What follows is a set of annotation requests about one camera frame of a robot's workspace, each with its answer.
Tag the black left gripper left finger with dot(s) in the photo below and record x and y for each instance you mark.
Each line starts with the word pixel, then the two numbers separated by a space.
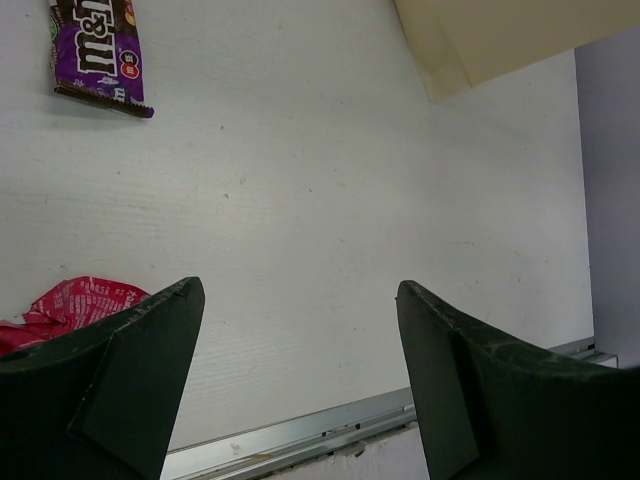
pixel 101 402

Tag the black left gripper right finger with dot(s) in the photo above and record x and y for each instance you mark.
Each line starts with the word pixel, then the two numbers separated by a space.
pixel 492 406

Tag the pink candy packet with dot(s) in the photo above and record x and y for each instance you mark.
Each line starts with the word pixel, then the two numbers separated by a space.
pixel 69 306

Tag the beige paper bag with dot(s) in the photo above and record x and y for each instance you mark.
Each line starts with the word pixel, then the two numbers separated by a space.
pixel 459 44

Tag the brown M&M's packet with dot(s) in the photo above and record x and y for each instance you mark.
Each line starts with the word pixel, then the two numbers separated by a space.
pixel 96 54

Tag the aluminium table frame rail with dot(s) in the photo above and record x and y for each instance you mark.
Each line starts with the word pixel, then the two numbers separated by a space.
pixel 260 452

